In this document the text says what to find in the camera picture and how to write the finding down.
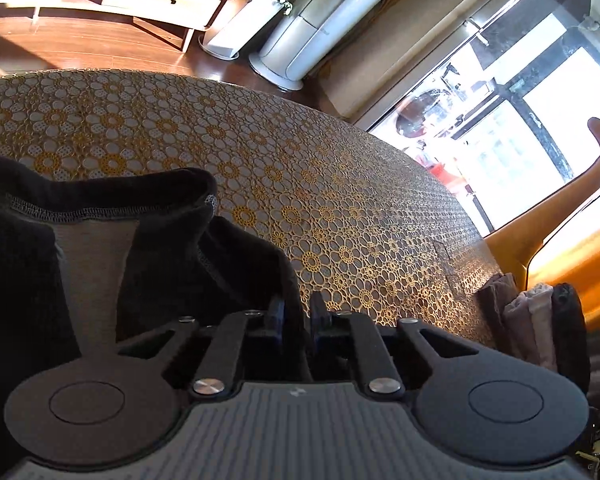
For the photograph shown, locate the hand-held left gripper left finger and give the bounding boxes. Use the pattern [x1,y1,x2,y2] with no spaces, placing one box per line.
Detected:
[117,295,287,401]

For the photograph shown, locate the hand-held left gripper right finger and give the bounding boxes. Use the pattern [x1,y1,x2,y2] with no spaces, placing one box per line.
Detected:
[309,291,481,401]

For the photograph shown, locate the dark grey thermal pants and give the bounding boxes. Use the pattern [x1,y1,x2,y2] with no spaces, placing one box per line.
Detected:
[0,149,315,480]

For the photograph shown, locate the mauve grey folded garment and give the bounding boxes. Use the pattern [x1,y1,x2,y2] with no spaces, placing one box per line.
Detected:
[502,290,541,361]

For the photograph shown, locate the white folded garment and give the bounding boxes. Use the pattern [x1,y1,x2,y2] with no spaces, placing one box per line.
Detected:
[527,282,561,371]

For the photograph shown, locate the black folded garment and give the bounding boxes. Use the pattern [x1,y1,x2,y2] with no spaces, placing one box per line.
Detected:
[550,284,592,396]

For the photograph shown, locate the grey beige curtain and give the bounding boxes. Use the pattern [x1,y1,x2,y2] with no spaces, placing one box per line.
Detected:
[305,0,561,121]

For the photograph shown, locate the potted tree in white planter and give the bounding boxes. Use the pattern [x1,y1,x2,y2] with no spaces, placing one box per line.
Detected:
[200,0,295,61]

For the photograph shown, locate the white tower air conditioner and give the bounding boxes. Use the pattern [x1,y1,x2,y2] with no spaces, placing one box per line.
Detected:
[249,0,431,92]

